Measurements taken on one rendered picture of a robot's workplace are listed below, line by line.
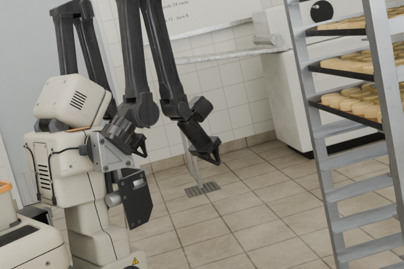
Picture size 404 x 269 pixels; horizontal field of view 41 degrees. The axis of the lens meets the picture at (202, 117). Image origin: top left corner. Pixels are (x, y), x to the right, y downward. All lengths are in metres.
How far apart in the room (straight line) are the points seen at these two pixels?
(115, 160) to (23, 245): 0.33
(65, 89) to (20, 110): 3.23
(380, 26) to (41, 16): 3.98
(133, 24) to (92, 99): 0.26
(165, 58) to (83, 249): 0.65
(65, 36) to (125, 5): 0.43
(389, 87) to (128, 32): 0.79
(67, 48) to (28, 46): 2.87
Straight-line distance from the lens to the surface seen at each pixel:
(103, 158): 1.48
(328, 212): 1.55
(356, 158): 1.54
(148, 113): 1.53
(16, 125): 4.85
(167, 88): 1.60
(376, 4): 1.02
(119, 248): 1.70
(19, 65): 4.80
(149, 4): 1.60
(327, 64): 1.39
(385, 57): 1.03
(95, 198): 1.67
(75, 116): 1.60
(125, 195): 1.66
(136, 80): 1.54
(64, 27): 1.93
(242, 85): 4.89
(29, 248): 1.40
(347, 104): 1.28
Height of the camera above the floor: 1.23
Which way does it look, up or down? 10 degrees down
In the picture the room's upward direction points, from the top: 13 degrees counter-clockwise
